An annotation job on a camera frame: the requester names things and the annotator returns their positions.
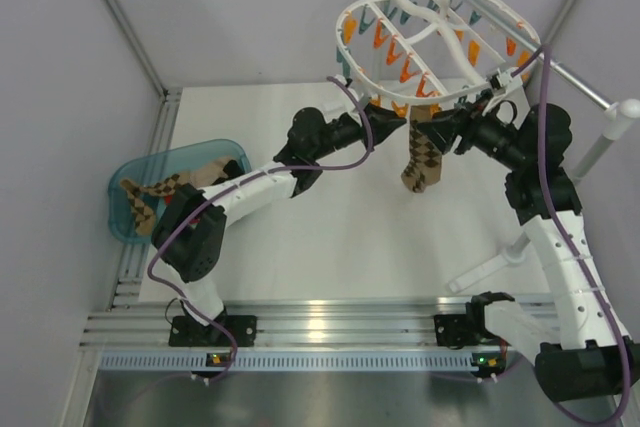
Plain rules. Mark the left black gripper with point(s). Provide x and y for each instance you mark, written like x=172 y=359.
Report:
x=382 y=122

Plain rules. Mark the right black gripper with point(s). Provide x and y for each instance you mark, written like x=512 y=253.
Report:
x=462 y=121

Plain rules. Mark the orange clothes peg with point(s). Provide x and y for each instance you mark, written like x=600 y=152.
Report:
x=434 y=109
x=400 y=109

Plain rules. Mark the brown checkered sock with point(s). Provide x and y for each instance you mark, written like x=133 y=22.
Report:
x=425 y=161
x=144 y=216

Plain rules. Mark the white round clip hanger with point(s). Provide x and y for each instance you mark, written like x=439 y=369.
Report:
x=421 y=52

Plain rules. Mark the teal plastic basket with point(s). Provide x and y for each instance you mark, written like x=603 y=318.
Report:
x=153 y=168

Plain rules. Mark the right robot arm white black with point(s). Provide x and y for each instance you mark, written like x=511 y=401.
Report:
x=591 y=354

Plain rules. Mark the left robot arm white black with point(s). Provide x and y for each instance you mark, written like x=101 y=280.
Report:
x=188 y=237

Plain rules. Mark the white rack base foot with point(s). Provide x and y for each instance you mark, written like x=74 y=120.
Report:
x=511 y=256

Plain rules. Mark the beige sock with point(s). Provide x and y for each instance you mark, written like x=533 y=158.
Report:
x=215 y=172

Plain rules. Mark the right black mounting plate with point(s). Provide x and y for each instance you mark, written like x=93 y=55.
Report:
x=455 y=331

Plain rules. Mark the black mounting plate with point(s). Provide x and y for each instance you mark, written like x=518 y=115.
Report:
x=187 y=332
x=455 y=331

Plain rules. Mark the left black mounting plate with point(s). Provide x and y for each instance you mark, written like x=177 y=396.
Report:
x=187 y=332

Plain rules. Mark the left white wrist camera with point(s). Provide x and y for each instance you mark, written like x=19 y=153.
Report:
x=342 y=102

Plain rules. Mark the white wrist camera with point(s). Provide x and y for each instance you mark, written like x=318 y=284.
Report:
x=342 y=102
x=503 y=83

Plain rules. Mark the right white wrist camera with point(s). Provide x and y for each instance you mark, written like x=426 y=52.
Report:
x=503 y=83

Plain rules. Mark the aluminium rail frame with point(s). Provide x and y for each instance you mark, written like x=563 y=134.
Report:
x=357 y=260

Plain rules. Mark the perforated grey cable duct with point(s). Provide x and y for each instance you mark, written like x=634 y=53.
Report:
x=304 y=361

